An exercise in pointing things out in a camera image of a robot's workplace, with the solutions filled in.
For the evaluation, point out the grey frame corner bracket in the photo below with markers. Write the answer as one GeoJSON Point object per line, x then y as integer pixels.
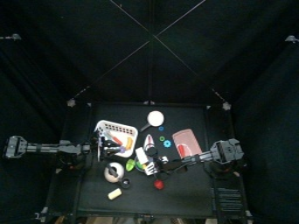
{"type": "Point", "coordinates": [292, 38]}
{"type": "Point", "coordinates": [72, 102]}
{"type": "Point", "coordinates": [149, 102]}
{"type": "Point", "coordinates": [15, 37]}
{"type": "Point", "coordinates": [226, 106]}

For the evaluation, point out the black round lid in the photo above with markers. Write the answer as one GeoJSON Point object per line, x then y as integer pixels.
{"type": "Point", "coordinates": [126, 183]}

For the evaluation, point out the white red toy rocket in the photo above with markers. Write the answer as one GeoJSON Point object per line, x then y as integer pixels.
{"type": "Point", "coordinates": [149, 141]}

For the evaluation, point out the white toy frying pan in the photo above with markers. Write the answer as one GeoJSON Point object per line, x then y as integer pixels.
{"type": "Point", "coordinates": [156, 118]}

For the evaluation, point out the light green toy vegetable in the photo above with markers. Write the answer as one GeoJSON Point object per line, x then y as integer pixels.
{"type": "Point", "coordinates": [130, 165]}

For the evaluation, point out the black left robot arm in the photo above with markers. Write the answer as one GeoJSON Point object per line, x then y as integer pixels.
{"type": "Point", "coordinates": [43, 148]}

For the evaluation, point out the purple toy piece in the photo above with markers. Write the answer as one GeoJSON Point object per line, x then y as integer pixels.
{"type": "Point", "coordinates": [122, 149]}

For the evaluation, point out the white toy kettle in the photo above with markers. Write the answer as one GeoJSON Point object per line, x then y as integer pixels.
{"type": "Point", "coordinates": [114, 172]}

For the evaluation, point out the pink cutting board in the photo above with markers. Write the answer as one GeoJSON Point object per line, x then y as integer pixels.
{"type": "Point", "coordinates": [192, 140]}

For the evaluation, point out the dark green toy piece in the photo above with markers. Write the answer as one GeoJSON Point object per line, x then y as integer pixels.
{"type": "Point", "coordinates": [140, 164]}

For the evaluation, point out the orange toy carrot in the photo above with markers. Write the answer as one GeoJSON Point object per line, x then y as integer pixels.
{"type": "Point", "coordinates": [116, 140]}

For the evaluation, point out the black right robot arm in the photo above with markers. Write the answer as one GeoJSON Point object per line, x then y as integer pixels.
{"type": "Point", "coordinates": [218, 151]}

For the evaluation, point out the blue toy gear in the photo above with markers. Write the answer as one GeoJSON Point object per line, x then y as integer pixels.
{"type": "Point", "coordinates": [168, 143]}

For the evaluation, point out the cream toy bread block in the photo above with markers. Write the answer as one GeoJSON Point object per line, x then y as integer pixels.
{"type": "Point", "coordinates": [114, 193]}

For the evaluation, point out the white plastic basket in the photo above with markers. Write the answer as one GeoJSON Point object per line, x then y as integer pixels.
{"type": "Point", "coordinates": [126, 129]}

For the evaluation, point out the red toy strawberry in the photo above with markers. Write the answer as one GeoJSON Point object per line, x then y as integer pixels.
{"type": "Point", "coordinates": [158, 184]}

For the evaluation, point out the white ridged toy piece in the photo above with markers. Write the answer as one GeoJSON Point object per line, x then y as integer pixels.
{"type": "Point", "coordinates": [152, 168]}

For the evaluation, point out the white rectangular box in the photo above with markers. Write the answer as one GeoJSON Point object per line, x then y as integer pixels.
{"type": "Point", "coordinates": [141, 155]}

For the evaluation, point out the red toy sausage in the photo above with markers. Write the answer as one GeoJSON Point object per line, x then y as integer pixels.
{"type": "Point", "coordinates": [181, 150]}

